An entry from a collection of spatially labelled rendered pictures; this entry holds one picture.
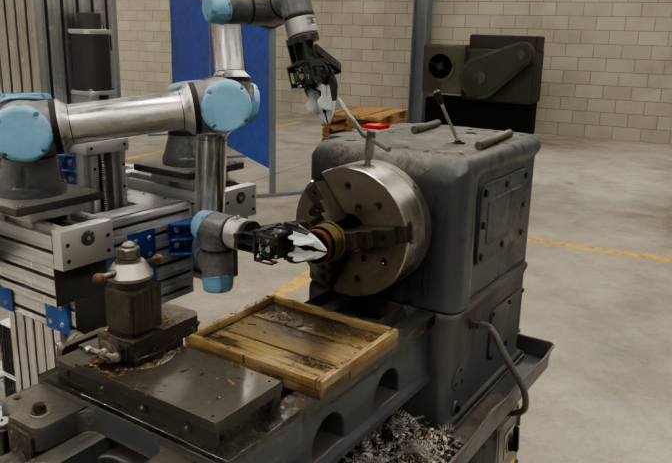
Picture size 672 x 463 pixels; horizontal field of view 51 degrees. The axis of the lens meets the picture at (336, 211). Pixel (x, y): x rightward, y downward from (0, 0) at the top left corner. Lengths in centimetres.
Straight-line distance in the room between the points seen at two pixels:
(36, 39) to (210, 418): 113
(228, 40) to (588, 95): 974
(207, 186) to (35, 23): 57
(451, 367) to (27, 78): 130
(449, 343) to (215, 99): 83
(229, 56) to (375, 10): 1042
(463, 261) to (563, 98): 990
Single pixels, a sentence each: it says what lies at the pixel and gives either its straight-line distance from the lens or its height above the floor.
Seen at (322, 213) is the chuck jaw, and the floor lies 114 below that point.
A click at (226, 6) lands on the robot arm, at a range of 175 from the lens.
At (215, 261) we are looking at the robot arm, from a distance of 169.
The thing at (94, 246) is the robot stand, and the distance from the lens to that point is 166.
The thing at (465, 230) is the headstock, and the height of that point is 108.
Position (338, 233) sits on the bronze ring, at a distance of 157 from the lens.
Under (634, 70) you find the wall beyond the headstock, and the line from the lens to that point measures 1145.
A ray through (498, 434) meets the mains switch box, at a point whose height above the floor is 42.
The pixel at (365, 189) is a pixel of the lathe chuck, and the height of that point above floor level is 119.
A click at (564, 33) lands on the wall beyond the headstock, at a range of 1156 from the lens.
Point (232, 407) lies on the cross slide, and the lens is 116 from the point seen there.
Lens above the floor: 155
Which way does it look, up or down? 15 degrees down
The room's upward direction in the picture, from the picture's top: 1 degrees clockwise
